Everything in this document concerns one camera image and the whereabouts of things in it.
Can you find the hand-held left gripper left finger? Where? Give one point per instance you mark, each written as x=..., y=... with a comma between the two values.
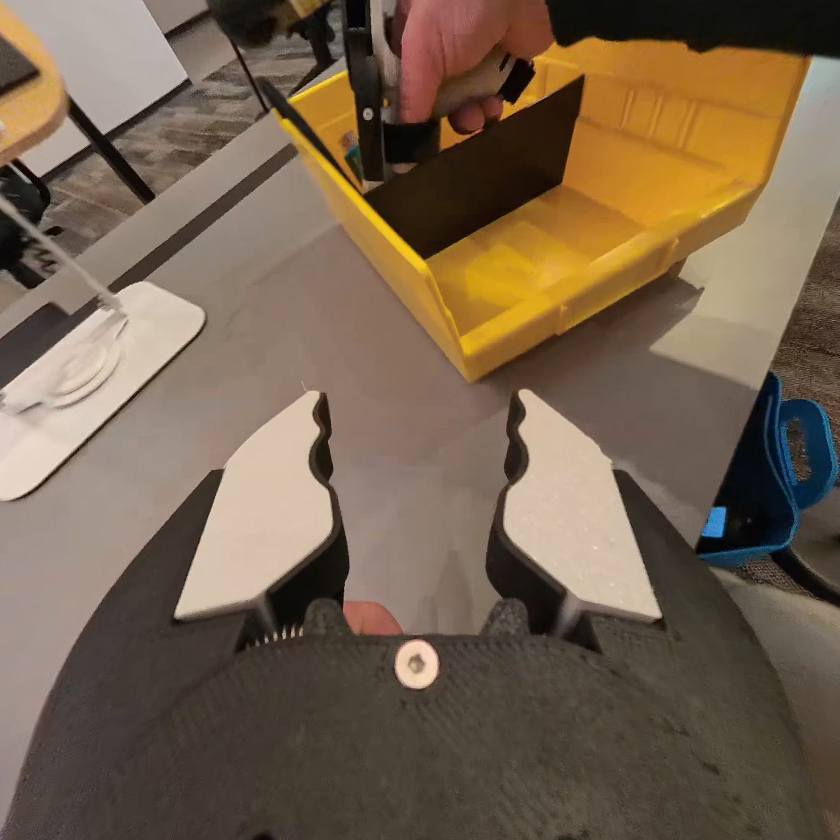
x=269, y=512

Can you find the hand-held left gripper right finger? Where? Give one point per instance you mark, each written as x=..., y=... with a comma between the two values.
x=571, y=518

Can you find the yellow plastic bin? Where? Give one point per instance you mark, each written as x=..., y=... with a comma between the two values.
x=590, y=216

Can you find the person's right hand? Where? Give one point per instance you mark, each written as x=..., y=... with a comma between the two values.
x=459, y=39

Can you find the person's left hand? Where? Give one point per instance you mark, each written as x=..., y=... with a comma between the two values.
x=371, y=620

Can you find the blue felt bag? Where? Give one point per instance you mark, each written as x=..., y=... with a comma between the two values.
x=761, y=472

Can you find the clear stand rod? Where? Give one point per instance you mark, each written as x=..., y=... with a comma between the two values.
x=65, y=262

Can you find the wooden framed black board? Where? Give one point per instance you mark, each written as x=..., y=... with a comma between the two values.
x=39, y=105

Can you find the black office chair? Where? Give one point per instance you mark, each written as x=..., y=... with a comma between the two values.
x=19, y=216

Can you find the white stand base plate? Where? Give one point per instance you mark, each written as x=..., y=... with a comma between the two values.
x=151, y=328

